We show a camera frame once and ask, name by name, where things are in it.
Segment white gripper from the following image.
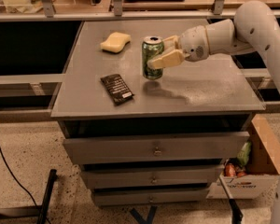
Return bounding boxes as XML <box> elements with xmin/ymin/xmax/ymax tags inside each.
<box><xmin>147</xmin><ymin>26</ymin><xmax>209</xmax><ymax>69</ymax></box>

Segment green soda can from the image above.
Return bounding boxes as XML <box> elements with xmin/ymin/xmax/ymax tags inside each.
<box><xmin>141</xmin><ymin>35</ymin><xmax>165</xmax><ymax>81</ymax></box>

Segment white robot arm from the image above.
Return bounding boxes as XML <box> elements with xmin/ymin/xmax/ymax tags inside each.
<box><xmin>147</xmin><ymin>1</ymin><xmax>280</xmax><ymax>94</ymax></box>

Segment black rxbar chocolate wrapper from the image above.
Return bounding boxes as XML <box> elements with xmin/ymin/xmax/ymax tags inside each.
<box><xmin>101</xmin><ymin>74</ymin><xmax>133</xmax><ymax>105</ymax></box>

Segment yellow sponge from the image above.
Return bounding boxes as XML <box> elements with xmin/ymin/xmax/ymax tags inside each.
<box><xmin>100</xmin><ymin>32</ymin><xmax>131</xmax><ymax>53</ymax></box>

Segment grey drawer cabinet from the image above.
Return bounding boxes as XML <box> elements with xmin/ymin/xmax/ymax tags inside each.
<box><xmin>51</xmin><ymin>20</ymin><xmax>264</xmax><ymax>194</ymax></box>

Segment top grey drawer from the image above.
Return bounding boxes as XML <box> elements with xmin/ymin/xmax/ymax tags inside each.
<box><xmin>63</xmin><ymin>132</ymin><xmax>249</xmax><ymax>164</ymax></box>

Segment grey drawer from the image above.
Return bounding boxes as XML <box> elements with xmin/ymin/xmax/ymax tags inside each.
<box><xmin>80</xmin><ymin>165</ymin><xmax>223</xmax><ymax>189</ymax></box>
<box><xmin>63</xmin><ymin>132</ymin><xmax>249</xmax><ymax>164</ymax></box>
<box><xmin>91</xmin><ymin>188</ymin><xmax>209</xmax><ymax>206</ymax></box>

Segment green snack bag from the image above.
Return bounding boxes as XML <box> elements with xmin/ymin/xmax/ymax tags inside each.
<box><xmin>237</xmin><ymin>141</ymin><xmax>252</xmax><ymax>167</ymax></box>

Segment middle grey drawer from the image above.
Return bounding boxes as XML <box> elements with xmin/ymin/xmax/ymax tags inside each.
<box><xmin>80</xmin><ymin>165</ymin><xmax>223</xmax><ymax>189</ymax></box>

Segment orange snack packets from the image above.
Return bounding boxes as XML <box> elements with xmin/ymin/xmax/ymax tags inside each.
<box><xmin>224</xmin><ymin>163</ymin><xmax>246</xmax><ymax>177</ymax></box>

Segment cardboard box with snacks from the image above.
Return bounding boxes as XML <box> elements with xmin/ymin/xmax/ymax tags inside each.
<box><xmin>206</xmin><ymin>114</ymin><xmax>280</xmax><ymax>200</ymax></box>

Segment bottom grey drawer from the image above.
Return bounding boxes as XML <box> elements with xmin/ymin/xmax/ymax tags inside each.
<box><xmin>91</xmin><ymin>188</ymin><xmax>209</xmax><ymax>206</ymax></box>

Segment black stick near box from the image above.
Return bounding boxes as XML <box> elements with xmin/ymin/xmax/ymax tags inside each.
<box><xmin>219</xmin><ymin>175</ymin><xmax>244</xmax><ymax>224</ymax></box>

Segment black metal stand leg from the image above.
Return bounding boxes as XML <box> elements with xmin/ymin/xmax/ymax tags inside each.
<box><xmin>0</xmin><ymin>169</ymin><xmax>57</xmax><ymax>224</ymax></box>

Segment black floor cable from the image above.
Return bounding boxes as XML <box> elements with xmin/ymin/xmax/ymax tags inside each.
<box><xmin>0</xmin><ymin>121</ymin><xmax>50</xmax><ymax>224</ymax></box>

